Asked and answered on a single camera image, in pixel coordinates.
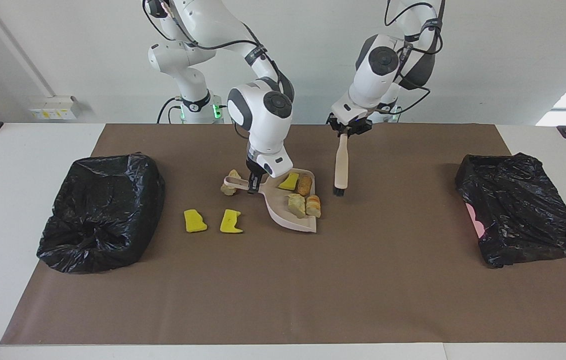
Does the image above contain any yellow sponge wedge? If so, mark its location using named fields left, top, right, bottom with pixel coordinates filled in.
left=277, top=172, right=300, bottom=192

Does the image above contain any beige plastic dustpan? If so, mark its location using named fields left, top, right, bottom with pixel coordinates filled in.
left=223, top=170, right=318, bottom=234

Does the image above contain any beige handled dust brush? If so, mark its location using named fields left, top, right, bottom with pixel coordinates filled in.
left=332, top=132, right=350, bottom=196

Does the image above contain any yellow notched sponge piece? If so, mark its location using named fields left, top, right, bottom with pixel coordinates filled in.
left=219, top=209, right=244, bottom=235

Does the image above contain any brown sponge chunk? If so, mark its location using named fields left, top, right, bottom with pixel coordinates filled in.
left=296, top=173, right=313, bottom=197

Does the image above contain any black plastic trash bag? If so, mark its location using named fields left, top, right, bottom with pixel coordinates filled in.
left=454, top=152, right=566, bottom=269
left=36, top=153, right=166, bottom=274

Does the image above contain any pink plastic bin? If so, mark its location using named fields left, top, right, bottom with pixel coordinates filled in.
left=465, top=202, right=486, bottom=240

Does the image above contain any brown table mat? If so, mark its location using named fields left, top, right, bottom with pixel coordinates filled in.
left=0, top=123, right=566, bottom=346

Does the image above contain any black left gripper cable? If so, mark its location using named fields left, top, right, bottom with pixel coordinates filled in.
left=384, top=0, right=445, bottom=115

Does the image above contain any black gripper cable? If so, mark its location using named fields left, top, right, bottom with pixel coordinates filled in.
left=142, top=0, right=284, bottom=88
left=384, top=0, right=445, bottom=115

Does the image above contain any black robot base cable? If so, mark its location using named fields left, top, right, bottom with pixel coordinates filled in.
left=157, top=97, right=184, bottom=124

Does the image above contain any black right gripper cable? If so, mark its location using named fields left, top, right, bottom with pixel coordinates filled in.
left=142, top=0, right=284, bottom=88

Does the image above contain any white wall outlet box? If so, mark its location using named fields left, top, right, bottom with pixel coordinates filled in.
left=29, top=96, right=80, bottom=121

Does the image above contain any white wall cable conduit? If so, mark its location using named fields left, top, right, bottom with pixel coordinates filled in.
left=0, top=0, right=56, bottom=98

